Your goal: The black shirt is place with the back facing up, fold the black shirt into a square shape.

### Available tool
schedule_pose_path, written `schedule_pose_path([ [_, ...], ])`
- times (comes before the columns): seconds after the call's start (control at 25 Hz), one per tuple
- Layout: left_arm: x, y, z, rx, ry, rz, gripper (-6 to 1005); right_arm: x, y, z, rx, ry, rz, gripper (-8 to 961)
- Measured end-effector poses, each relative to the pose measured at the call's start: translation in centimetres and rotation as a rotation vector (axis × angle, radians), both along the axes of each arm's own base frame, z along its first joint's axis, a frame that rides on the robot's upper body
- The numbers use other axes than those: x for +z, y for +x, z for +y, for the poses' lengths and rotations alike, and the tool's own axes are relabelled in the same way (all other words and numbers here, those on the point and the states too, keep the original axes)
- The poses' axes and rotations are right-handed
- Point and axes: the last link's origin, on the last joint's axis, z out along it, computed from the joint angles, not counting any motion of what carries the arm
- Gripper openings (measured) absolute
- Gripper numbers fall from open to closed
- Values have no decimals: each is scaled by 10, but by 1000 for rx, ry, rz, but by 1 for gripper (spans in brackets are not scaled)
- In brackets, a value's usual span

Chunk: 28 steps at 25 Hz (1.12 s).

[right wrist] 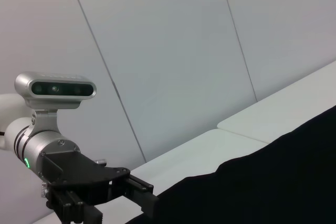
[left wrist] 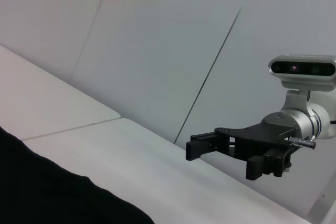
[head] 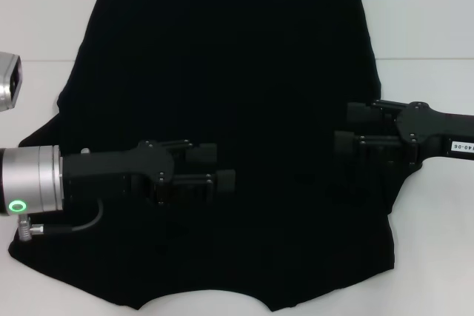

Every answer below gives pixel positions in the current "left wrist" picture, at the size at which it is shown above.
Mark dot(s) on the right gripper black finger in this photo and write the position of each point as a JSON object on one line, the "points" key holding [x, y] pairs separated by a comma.
{"points": [[254, 167], [194, 149]]}

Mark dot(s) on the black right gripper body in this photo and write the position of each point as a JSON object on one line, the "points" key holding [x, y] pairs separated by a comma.
{"points": [[257, 136]]}

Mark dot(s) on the black t-shirt with white print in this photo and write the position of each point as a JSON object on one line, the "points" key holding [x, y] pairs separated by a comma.
{"points": [[39, 195]]}

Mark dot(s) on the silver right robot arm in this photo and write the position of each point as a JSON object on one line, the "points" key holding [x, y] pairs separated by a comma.
{"points": [[294, 124]]}

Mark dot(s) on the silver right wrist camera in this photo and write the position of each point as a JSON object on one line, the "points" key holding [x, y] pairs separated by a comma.
{"points": [[302, 68]]}

